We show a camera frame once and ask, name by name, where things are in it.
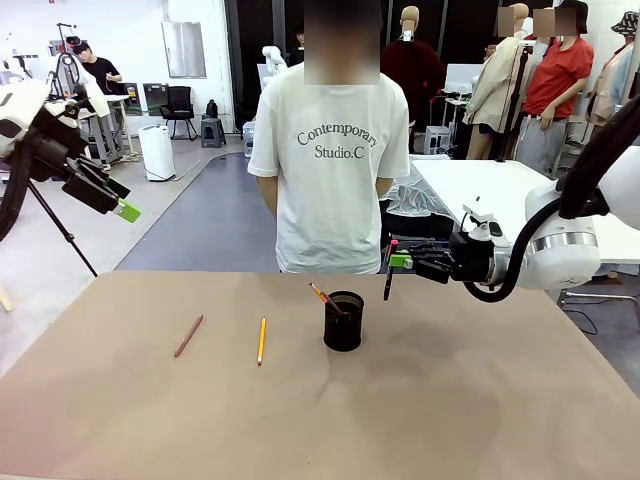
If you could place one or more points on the person in white t-shirt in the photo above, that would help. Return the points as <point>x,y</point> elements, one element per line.
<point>327,210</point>

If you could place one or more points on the yellow pencil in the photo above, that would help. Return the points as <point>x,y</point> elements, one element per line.
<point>262,340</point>
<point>318,292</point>

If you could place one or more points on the white air purifier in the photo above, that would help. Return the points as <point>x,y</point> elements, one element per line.
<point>157,155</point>

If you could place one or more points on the figure in red t-shirt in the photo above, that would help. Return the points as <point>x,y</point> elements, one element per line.
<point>555,75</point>

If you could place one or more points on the white computer case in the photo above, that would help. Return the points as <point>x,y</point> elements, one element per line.
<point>437,139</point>

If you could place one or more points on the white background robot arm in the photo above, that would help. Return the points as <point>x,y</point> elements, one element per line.
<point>272,57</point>

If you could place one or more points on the person in black t-shirt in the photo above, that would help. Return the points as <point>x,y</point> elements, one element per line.
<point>102,75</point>

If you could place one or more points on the grey plastic stool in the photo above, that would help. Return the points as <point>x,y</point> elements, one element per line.
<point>213,132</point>

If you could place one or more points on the mannequin in beige jacket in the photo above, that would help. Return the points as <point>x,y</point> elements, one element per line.
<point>492,85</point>

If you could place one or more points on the black pen with red end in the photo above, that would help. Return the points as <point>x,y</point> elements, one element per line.
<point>389,285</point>

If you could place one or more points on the mannequin in dark red garment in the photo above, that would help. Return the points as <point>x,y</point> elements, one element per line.
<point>412,70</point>

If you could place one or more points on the maroon pencil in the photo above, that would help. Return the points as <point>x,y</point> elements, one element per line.
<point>188,336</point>

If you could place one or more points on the small black bag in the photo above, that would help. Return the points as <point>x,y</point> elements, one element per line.
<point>212,109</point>

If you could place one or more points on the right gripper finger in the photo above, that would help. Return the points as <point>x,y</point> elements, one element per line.
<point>432,251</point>
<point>401,261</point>

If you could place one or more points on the grey chair base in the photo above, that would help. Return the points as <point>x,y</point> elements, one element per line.
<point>600,297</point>

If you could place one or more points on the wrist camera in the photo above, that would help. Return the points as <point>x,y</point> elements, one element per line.
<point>60,117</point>
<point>487,227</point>

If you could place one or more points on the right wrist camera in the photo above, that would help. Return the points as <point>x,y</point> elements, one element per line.
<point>487,227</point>

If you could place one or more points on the white table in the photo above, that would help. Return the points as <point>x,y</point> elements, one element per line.
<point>475,180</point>

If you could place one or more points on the black stand pole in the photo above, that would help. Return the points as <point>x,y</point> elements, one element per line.
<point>512,115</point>

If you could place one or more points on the white background desk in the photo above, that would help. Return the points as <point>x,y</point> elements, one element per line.
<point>117,100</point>

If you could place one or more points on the black mesh pen holder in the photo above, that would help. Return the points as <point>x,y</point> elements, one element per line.
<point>342,330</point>

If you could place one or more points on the black wall cabinet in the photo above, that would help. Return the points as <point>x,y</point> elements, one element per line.
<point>130,97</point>
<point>155,97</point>

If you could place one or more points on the person's left forearm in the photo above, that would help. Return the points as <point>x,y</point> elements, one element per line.
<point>383,186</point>

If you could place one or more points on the black and white robot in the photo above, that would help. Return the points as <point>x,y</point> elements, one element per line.
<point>64,62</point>

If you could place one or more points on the person's right forearm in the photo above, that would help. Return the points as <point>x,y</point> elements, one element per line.
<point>268,196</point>

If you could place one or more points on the mannequin with bucket hat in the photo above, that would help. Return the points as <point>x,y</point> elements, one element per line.
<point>612,85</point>

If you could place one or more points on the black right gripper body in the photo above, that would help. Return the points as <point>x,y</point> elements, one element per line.
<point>472,262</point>

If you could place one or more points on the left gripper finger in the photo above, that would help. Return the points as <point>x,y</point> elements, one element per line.
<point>92,197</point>
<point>102,180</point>

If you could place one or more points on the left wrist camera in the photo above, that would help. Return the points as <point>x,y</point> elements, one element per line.
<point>60,117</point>

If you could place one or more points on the white monitor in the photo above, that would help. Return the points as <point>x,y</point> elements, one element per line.
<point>460,77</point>

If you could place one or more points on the grey wall panel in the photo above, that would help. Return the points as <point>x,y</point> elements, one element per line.
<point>183,50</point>

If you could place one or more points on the black tripod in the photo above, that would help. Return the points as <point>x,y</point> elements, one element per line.
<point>65,232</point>

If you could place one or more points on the white plastic sheet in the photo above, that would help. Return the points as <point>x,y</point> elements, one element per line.
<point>415,197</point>

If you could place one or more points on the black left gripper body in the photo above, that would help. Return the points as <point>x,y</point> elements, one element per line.
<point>52,157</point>

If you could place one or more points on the black office chair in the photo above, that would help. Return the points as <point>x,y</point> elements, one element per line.
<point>179,105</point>

